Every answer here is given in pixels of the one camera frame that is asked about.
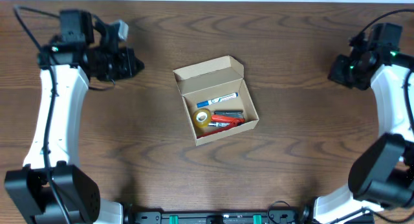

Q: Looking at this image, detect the cardboard box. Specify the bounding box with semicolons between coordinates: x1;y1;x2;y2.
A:
173;56;259;146

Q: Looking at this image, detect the yellow tape roll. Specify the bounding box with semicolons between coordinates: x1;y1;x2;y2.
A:
193;109;212;128

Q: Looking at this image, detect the blue marker pen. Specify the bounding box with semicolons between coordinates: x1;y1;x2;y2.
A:
197;93;239;108

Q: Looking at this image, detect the orange utility knife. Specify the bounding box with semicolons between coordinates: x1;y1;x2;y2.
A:
198;118;245;139

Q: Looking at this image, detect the black marker pen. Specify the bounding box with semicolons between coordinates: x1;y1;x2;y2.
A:
208;122;230;128

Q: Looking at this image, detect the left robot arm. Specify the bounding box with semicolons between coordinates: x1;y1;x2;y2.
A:
4;10;144;223

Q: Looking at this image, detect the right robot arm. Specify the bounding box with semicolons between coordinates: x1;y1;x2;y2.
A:
303;23;413;223

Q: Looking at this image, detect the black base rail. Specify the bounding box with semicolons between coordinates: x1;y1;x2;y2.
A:
123;208;300;224

